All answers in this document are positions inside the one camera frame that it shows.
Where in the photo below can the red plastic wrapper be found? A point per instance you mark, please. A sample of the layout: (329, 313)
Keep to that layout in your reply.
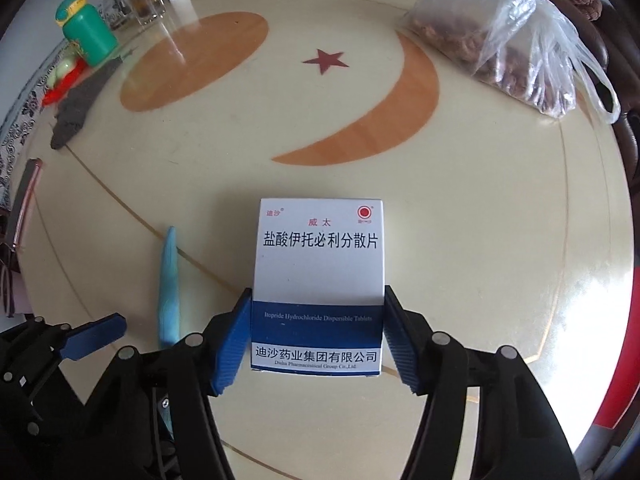
(55, 92)

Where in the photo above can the black phone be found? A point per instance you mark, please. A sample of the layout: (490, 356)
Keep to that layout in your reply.
(25, 200)

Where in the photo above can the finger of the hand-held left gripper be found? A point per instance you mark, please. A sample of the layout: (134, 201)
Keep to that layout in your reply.
(95, 335)

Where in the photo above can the red white object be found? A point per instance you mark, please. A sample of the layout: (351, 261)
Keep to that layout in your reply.
(617, 400)

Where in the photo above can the white blue medicine box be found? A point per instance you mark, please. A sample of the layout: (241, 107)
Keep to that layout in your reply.
(320, 270)

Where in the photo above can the clear plastic bag of nuts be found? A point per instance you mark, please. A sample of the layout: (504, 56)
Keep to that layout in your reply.
(500, 50)

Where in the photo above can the light blue wrapper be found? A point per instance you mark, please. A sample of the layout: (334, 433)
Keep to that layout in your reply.
(167, 300)

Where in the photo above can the garlic bulb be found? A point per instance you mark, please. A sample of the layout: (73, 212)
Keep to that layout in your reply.
(62, 69)

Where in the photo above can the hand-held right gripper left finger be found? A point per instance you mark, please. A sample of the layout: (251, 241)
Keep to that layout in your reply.
(232, 350)

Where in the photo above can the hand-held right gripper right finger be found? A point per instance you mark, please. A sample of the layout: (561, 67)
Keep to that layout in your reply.
(400, 345)

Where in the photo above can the grey cloth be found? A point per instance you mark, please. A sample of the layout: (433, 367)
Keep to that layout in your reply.
(80, 105)

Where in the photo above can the green jar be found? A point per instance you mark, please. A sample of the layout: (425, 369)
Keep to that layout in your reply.
(87, 30)

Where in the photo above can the black white floral cloth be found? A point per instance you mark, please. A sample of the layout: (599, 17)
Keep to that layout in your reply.
(20, 125)

